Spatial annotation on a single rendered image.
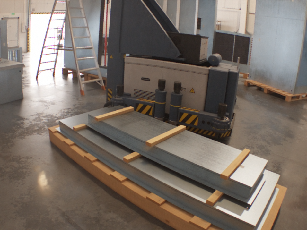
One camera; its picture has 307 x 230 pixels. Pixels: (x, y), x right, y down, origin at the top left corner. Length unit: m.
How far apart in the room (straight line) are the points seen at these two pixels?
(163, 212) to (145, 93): 1.70
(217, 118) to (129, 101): 1.03
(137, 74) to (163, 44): 0.49
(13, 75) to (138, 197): 3.27
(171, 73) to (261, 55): 4.36
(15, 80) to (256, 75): 5.95
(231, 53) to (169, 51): 5.44
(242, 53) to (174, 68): 5.46
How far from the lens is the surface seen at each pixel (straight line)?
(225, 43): 8.12
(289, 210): 2.08
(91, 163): 2.00
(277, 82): 6.45
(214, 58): 2.81
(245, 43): 7.96
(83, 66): 5.67
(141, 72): 2.86
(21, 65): 4.30
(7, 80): 4.28
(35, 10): 14.74
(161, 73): 2.76
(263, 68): 6.69
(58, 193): 1.90
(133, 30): 2.97
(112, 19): 3.13
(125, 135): 1.96
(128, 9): 3.02
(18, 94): 4.40
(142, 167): 1.73
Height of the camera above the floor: 1.20
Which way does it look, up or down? 21 degrees down
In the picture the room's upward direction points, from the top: 4 degrees clockwise
